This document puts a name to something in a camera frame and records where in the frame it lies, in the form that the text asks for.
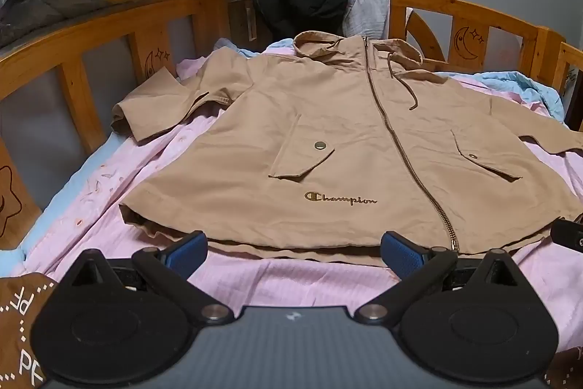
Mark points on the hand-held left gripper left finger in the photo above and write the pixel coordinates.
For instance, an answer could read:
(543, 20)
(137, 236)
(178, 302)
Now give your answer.
(187, 251)

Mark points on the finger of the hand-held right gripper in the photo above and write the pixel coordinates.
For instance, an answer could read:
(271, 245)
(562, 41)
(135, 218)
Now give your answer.
(569, 234)

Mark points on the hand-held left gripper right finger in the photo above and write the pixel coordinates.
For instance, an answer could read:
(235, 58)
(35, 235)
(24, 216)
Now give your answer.
(400, 251)

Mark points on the tan hooded zip jacket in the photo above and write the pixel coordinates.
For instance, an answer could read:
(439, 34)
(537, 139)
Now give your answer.
(355, 143)

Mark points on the pink bed sheet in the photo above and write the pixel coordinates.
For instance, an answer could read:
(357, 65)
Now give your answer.
(296, 279)

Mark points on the brown printed cloth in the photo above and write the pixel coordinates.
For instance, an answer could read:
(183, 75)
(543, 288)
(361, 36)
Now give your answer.
(18, 325)

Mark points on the grey cloth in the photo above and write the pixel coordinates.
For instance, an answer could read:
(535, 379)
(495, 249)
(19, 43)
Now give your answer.
(369, 13)

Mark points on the wooden bed frame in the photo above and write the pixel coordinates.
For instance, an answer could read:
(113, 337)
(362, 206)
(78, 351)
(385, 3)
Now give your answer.
(423, 1)

